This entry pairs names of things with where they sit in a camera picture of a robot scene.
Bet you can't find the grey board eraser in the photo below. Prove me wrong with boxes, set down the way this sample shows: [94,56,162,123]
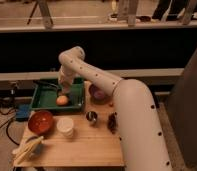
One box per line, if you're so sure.
[60,90,70,96]

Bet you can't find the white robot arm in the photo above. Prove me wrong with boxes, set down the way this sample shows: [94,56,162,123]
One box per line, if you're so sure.
[58,46,173,171]

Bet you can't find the green plastic tray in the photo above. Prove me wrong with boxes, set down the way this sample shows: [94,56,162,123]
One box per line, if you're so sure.
[30,77,85,113]

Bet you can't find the orange round fruit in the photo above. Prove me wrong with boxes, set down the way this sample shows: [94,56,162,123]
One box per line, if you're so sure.
[56,95,69,106]

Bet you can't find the black ladle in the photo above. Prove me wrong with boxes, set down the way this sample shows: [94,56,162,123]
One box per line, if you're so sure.
[33,80,61,91]

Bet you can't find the purple bowl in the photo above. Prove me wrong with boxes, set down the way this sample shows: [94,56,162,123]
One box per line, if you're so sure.
[89,84,108,101]

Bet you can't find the small metal cup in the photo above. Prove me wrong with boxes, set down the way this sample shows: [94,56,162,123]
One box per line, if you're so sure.
[86,111,98,125]

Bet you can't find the white plastic cup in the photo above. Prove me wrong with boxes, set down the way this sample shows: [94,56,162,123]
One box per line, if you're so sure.
[56,117,74,137]

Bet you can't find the red-brown bowl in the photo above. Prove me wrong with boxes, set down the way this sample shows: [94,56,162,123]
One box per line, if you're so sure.
[28,110,54,135]

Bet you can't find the blue power box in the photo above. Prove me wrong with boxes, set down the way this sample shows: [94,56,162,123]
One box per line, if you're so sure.
[16,104,30,121]

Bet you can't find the wooden board table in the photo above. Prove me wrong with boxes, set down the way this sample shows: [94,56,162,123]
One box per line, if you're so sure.
[13,81,124,167]

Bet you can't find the dark grape bunch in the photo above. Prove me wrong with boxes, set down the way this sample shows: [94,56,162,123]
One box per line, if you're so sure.
[107,112,117,134]

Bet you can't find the yellow banana bunch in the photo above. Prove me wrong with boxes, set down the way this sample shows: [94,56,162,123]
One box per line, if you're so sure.
[12,136,44,165]

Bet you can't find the black cables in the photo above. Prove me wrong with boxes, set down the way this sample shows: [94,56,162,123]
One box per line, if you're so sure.
[0,81,21,147]

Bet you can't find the metal window rail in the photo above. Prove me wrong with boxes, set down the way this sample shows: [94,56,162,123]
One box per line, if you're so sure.
[0,68,183,81]

